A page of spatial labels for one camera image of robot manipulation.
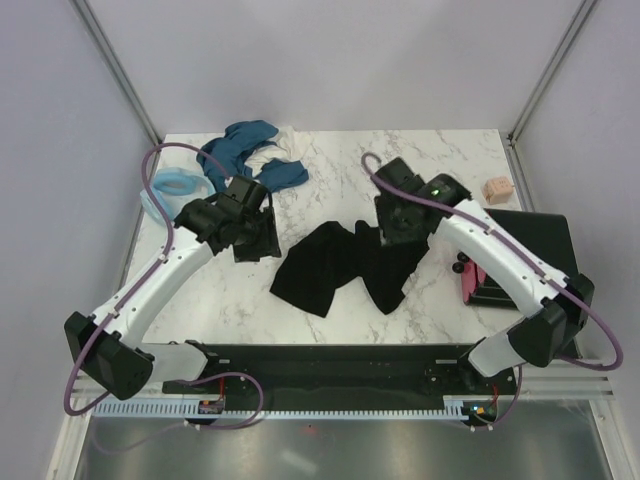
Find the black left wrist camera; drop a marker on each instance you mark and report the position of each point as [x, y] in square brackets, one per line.
[243, 196]

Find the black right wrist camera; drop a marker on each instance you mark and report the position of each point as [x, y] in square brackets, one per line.
[399, 175]

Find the white slotted cable duct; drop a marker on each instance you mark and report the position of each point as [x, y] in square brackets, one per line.
[194, 408]

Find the light blue ring toy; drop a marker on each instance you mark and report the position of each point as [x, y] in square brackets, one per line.
[174, 188]

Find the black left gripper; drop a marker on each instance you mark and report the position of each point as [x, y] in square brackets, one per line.
[268, 245]

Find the aluminium frame rail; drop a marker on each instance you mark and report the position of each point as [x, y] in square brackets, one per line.
[328, 375]

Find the pink foam cube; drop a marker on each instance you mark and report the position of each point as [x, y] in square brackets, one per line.
[497, 190]

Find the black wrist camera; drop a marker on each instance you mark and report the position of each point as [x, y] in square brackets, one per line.
[243, 196]
[399, 175]

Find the white t shirt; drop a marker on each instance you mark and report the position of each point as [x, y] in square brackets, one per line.
[286, 146]

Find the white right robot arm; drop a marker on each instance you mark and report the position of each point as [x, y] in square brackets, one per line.
[551, 303]

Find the blue t shirt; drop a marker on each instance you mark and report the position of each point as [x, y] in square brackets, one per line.
[225, 156]

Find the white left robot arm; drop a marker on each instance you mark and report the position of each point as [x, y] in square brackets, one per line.
[108, 344]

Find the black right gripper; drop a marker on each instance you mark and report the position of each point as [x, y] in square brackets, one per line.
[388, 233]

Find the black t shirt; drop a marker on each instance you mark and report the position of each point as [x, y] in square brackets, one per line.
[331, 257]

